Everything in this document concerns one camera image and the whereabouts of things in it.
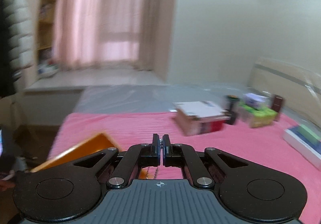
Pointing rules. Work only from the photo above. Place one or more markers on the pink curtain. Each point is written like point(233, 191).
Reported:
point(106, 33)

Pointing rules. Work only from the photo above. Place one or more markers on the pink cardboard box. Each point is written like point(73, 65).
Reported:
point(199, 117)

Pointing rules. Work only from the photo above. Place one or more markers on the white blue tissue pack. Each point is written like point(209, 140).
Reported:
point(255, 101)

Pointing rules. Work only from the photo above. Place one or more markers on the green yellow tissue pack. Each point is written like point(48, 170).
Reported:
point(256, 118)

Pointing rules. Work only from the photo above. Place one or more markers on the pink plush blanket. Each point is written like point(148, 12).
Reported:
point(264, 146)

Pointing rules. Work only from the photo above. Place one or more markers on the orange plastic tray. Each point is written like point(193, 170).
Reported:
point(87, 147)

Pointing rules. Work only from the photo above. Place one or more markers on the dark brown box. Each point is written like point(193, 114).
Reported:
point(276, 105)

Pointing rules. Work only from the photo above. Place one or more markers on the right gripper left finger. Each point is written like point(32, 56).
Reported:
point(71, 190)

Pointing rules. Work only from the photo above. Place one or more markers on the dark glass jar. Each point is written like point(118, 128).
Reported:
point(232, 104)

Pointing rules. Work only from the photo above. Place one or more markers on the white flat box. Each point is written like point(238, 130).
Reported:
point(295, 141)

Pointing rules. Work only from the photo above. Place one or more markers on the clear plastic mattress cover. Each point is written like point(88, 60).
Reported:
point(115, 99)

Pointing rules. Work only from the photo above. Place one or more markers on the white pearl strand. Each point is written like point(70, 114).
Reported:
point(152, 172)

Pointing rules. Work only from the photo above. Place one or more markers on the wooden bookshelf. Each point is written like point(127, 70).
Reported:
point(46, 67)

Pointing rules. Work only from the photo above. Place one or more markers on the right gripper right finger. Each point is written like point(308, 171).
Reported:
point(247, 190)

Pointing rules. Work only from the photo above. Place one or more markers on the green book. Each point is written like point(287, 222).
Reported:
point(308, 134)

